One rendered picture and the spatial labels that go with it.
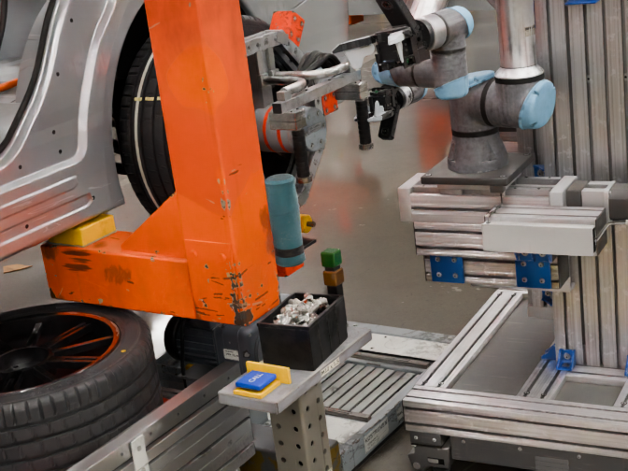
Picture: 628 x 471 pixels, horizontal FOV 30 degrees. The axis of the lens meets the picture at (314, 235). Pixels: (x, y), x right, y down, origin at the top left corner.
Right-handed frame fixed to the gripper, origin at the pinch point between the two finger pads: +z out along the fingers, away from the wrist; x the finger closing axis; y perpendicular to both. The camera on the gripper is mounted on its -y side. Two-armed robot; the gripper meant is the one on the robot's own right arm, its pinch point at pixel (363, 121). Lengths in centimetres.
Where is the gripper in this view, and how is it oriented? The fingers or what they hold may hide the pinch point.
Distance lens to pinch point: 349.0
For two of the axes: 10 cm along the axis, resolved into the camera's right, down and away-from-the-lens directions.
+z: -5.4, 3.3, -7.8
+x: 8.4, 0.8, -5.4
